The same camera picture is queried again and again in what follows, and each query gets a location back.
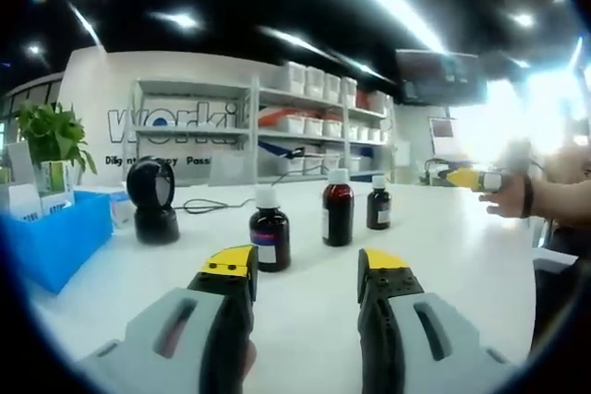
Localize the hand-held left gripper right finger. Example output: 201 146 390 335
357 247 516 394

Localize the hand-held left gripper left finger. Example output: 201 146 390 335
76 243 259 394

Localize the small brown medicine bottle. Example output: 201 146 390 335
367 175 392 231

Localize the wide brown medicine bottle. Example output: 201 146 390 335
248 187 292 274

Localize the tall brown medicine bottle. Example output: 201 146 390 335
321 169 356 247

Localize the green white medicine box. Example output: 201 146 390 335
40 161 76 197

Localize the person's right hand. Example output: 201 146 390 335
478 177 525 220

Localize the person's left hand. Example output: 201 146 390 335
244 338 258 379

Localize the white display sign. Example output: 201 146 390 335
428 116 456 155

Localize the white table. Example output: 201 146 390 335
27 179 541 394

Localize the black round barcode scanner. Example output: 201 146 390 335
127 159 180 245

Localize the white paper sheet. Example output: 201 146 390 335
533 248 578 273

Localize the small white carton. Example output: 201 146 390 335
109 191 135 229

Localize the curved ceiling light strip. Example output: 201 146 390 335
322 0 448 53

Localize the person's black clothing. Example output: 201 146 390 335
530 222 591 353

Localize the blue plastic bin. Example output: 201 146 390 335
0 190 115 296

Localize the row of white storage bins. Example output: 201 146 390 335
258 60 396 173

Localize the large white box blue lettering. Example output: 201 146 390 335
0 184 42 224

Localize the grey metal shelving rack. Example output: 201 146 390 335
131 71 398 185

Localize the tall plain white box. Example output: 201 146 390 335
6 142 36 185

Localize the green potted plant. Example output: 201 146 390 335
17 101 98 176

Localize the black frame desk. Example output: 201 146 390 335
423 157 463 187

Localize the black wrist strap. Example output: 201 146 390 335
520 176 536 220

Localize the black scanner cable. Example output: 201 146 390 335
182 197 258 215

